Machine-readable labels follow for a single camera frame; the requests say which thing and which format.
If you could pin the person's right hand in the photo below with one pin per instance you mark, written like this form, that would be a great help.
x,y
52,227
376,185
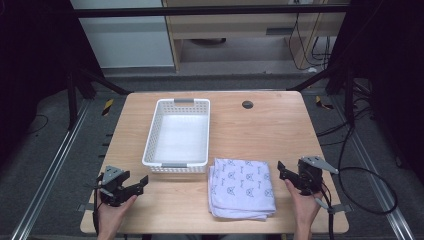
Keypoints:
x,y
303,206

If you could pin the yellow black tape marker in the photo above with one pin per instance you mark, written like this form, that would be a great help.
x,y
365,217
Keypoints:
x,y
322,103
107,107

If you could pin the black metal stand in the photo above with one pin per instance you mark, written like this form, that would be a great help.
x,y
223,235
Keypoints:
x,y
71,100
348,100

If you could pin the white cabinet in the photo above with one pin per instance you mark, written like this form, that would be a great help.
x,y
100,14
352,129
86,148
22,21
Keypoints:
x,y
126,43

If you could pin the grey metal table bracket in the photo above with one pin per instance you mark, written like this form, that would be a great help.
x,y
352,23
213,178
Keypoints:
x,y
85,207
341,208

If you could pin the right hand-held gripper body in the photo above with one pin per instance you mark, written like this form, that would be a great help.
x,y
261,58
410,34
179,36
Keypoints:
x,y
310,175

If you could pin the black horizontal frame bar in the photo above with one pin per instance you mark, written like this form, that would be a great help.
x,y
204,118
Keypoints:
x,y
206,10

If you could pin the dark curtain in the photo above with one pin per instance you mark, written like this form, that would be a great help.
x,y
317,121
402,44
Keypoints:
x,y
33,60
390,66

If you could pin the person's left hand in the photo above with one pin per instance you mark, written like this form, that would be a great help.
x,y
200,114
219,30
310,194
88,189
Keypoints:
x,y
111,213

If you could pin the aluminium floor rail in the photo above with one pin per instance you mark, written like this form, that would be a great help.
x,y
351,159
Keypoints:
x,y
50,173
376,173

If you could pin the white perforated plastic basket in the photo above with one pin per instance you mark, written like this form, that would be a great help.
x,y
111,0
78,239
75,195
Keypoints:
x,y
180,140

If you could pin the pale printed cloth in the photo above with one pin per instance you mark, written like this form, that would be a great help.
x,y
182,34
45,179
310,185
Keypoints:
x,y
240,188

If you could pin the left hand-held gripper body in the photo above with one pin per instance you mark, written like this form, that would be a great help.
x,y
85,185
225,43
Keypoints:
x,y
111,188

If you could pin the light wooden desk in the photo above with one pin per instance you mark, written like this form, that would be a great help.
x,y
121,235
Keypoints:
x,y
233,26

